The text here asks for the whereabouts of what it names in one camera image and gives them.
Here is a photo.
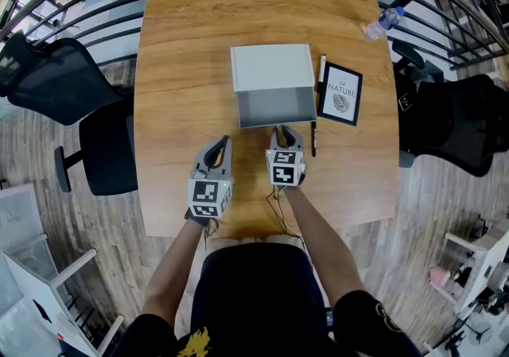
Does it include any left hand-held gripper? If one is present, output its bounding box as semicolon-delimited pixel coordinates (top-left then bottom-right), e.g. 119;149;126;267
185;134;235;221

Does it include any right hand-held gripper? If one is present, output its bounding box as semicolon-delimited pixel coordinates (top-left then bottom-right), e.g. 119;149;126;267
265;125;307;189

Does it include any grey drawer of box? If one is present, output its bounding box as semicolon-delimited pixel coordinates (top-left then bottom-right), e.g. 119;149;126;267
236;86;318;130

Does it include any white box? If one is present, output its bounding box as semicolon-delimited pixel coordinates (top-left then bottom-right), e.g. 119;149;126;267
230;43;318;130

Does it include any person's left forearm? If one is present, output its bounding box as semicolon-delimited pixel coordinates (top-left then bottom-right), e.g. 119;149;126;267
141;218;207;328

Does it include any person's right forearm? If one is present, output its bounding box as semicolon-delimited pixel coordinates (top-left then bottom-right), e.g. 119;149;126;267
283;187;367;305

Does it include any black and white marker pen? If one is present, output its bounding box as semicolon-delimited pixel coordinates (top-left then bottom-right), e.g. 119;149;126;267
317;53;328;95

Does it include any person's black clothing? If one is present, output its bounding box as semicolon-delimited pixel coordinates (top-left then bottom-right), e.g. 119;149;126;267
111;243;423;357

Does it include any clear plastic water bottle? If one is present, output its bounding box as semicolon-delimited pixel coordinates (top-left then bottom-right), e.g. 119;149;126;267
363;6;406;42

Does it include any black mesh office chair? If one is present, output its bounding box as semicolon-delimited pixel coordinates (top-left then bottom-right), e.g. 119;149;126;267
390;38;509;178
0;30;139;197

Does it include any pink object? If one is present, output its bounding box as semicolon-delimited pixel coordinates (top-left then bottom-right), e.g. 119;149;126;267
429;266;453;289

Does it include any white desk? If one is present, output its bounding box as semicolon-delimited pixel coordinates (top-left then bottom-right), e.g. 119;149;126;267
0;182;125;357
422;223;509;357

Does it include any black picture frame leaf print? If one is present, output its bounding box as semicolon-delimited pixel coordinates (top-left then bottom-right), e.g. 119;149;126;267
317;61;364;127

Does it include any thin black cable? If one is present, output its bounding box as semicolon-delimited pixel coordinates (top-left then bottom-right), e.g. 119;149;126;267
265;185;309;258
201;219;221;254

